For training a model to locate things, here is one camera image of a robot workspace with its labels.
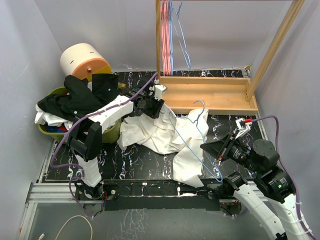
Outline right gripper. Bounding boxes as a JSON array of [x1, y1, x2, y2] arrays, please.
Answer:
[[200, 131, 261, 174]]

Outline blue wire hanger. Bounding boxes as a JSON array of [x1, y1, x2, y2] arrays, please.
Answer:
[[168, 100, 223, 188]]

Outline white shirt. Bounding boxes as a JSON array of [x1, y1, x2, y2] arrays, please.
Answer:
[[116, 103, 211, 188]]

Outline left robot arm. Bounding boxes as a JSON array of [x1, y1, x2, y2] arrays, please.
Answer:
[[67, 84, 167, 200]]

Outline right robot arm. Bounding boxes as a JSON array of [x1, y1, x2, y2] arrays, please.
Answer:
[[200, 132, 315, 240]]

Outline green laundry basket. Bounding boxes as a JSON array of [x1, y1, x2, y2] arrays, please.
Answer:
[[38, 87, 121, 144]]

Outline wooden clothes rack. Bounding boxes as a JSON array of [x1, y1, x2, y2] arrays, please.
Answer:
[[159, 0, 304, 116]]

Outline black garment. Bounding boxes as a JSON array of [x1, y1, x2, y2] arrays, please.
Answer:
[[37, 73, 120, 121]]

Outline white cylindrical bin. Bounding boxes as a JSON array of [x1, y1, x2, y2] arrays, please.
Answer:
[[60, 43, 112, 82]]

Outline blue hangers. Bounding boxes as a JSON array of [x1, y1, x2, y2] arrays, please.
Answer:
[[168, 0, 192, 73]]

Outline pink hangers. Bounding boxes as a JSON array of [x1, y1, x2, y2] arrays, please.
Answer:
[[160, 0, 173, 76]]

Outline white clothes in basket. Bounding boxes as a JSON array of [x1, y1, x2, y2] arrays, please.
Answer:
[[33, 102, 118, 132]]

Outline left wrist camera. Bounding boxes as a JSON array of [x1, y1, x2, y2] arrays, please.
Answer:
[[148, 79, 168, 101]]

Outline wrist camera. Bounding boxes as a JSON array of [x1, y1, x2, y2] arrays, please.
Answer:
[[235, 118, 253, 139], [148, 79, 168, 101]]

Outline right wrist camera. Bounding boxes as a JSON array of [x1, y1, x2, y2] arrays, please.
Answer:
[[235, 118, 253, 139]]

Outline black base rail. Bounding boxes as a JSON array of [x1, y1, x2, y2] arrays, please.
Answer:
[[71, 178, 247, 216]]

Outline aluminium frame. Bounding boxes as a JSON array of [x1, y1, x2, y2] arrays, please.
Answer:
[[16, 182, 310, 240]]

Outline cream cable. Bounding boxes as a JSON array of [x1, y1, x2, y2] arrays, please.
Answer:
[[38, 215, 94, 240]]

